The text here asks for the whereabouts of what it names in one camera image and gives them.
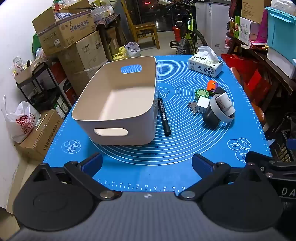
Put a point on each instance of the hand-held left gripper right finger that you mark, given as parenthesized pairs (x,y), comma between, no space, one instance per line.
(201,163)

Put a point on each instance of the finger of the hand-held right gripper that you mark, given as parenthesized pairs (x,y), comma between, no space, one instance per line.
(259,158)

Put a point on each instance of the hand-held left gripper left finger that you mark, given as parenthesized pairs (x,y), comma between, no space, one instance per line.
(93,162)

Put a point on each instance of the dark cup with white band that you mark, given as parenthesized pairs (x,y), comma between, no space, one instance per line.
(212,115)

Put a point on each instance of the white plastic storage basket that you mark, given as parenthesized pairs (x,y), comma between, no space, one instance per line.
(120,104)

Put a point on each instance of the blue silicone baking mat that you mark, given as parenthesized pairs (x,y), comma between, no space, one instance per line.
(185,143)

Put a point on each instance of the black plastic crate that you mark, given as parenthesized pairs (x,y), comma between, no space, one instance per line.
(282,139)

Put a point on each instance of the silver keys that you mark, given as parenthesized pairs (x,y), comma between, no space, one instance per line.
(193,106)

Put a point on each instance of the white charger plug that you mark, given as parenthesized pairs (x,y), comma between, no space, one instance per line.
(203,104)

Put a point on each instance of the low brown cardboard box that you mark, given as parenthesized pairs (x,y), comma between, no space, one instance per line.
(39,136)

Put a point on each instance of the black marker pen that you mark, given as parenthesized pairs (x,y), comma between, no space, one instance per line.
(163,115)

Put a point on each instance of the green round tin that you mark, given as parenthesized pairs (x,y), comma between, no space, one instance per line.
(202,93)

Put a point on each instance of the red gift box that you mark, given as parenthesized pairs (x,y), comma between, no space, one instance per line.
(256,85)

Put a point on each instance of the red and black appliance box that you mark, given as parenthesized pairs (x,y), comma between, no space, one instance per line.
(69,92)

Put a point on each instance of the orange utility knife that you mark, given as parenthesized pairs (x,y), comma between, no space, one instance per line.
(211,85)

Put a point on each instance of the white red printed plastic bag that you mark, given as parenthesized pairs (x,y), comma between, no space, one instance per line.
(20,120)

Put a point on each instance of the white tissue box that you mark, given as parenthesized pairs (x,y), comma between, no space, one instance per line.
(205,66)

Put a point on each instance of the yellow plastic jug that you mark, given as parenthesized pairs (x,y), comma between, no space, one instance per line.
(123,51)
(117,56)

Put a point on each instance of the large printed cardboard box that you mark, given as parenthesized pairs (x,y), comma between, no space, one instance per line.
(81,53)

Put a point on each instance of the black metal rack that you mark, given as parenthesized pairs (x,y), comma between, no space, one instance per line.
(40,65)

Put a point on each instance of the green bicycle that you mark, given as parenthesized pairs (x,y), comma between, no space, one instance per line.
(185,46)

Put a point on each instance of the grey plastic bag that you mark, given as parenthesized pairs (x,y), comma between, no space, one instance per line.
(133,49)

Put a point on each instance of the green printed box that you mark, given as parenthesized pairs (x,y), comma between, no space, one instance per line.
(241,30)

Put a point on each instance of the teal storage bin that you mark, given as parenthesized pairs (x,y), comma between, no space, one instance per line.
(282,30)

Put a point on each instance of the green bag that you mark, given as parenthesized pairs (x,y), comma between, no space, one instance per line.
(35,44)

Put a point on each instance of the open printed cardboard box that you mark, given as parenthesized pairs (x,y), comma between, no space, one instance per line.
(67,30)

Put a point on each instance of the orange drink bottle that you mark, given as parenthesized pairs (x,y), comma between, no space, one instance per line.
(231,25)

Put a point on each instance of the wooden chair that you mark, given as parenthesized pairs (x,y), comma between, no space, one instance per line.
(143,29)

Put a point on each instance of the pack of water bottles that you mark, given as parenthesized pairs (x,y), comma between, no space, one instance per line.
(103,11)

